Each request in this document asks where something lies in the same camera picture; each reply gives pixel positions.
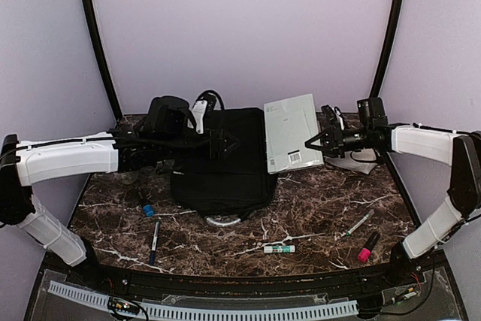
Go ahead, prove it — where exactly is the green white glue stick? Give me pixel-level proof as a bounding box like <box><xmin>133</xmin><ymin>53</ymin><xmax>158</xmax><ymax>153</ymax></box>
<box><xmin>263</xmin><ymin>245</ymin><xmax>296</xmax><ymax>254</ymax></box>

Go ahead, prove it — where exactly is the blue capped marker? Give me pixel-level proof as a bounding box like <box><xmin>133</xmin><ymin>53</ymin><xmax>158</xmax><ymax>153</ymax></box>
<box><xmin>137</xmin><ymin>189</ymin><xmax>155</xmax><ymax>217</ymax></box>

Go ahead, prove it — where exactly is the black front rail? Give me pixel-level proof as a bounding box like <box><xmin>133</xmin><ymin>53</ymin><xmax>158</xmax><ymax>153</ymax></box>
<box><xmin>41</xmin><ymin>251</ymin><xmax>448</xmax><ymax>299</ymax></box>

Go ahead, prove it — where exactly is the grey shrink-wrapped notebook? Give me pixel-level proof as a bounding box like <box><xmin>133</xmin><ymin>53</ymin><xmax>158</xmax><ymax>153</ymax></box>
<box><xmin>264</xmin><ymin>94</ymin><xmax>324</xmax><ymax>174</ymax></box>

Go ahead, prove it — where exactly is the black frame post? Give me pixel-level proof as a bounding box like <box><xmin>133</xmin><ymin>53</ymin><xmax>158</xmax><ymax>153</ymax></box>
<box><xmin>81</xmin><ymin>0</ymin><xmax>123</xmax><ymax>122</ymax></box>
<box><xmin>363</xmin><ymin>0</ymin><xmax>410</xmax><ymax>123</ymax></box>

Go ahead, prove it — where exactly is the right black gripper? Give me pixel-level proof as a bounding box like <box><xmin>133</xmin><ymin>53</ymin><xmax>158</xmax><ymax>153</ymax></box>
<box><xmin>306</xmin><ymin>123</ymin><xmax>373</xmax><ymax>158</ymax></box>

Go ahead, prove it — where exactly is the blue ballpoint pen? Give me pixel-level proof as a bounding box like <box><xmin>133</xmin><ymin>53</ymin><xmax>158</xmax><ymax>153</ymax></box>
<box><xmin>149</xmin><ymin>220</ymin><xmax>161</xmax><ymax>265</ymax></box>

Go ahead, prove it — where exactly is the clear tape roll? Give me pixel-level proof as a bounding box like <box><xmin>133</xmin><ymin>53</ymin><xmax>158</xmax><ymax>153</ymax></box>
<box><xmin>205</xmin><ymin>216</ymin><xmax>242</xmax><ymax>228</ymax></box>

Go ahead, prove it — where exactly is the thin white green pen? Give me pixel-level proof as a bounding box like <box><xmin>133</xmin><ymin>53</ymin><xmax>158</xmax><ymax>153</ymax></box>
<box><xmin>340</xmin><ymin>209</ymin><xmax>375</xmax><ymax>238</ymax></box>

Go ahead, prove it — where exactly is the grey slotted cable duct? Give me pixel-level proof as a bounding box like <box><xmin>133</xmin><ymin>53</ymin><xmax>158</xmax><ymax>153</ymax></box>
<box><xmin>47</xmin><ymin>281</ymin><xmax>359</xmax><ymax>320</ymax></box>

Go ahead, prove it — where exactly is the small circuit board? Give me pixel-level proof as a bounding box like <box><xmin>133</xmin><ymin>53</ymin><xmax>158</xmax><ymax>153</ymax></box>
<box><xmin>107</xmin><ymin>296</ymin><xmax>140</xmax><ymax>315</ymax></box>

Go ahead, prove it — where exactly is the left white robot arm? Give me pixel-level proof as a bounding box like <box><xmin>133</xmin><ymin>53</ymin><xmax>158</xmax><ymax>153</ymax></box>
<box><xmin>1</xmin><ymin>90</ymin><xmax>239</xmax><ymax>288</ymax></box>

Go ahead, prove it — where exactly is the pink black highlighter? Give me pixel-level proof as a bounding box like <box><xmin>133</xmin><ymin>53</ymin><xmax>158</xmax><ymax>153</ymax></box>
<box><xmin>357</xmin><ymin>232</ymin><xmax>380</xmax><ymax>263</ymax></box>

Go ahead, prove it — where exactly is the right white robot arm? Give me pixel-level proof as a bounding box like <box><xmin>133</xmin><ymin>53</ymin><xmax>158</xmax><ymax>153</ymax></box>
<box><xmin>304</xmin><ymin>97</ymin><xmax>480</xmax><ymax>286</ymax></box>

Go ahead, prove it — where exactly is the left black frame post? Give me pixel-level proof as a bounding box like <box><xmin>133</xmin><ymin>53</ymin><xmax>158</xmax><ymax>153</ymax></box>
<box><xmin>81</xmin><ymin>0</ymin><xmax>123</xmax><ymax>122</ymax></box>

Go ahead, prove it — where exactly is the black student bag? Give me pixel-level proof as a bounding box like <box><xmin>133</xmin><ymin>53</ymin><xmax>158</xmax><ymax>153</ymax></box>
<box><xmin>171</xmin><ymin>108</ymin><xmax>277</xmax><ymax>220</ymax></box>

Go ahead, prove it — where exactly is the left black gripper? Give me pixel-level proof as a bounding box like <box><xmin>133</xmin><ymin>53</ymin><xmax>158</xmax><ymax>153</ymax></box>
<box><xmin>156</xmin><ymin>129</ymin><xmax>239</xmax><ymax>162</ymax></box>

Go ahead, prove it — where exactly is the right black frame post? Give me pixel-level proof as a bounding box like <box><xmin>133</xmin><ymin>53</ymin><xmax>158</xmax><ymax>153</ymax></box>
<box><xmin>363</xmin><ymin>0</ymin><xmax>410</xmax><ymax>123</ymax></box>

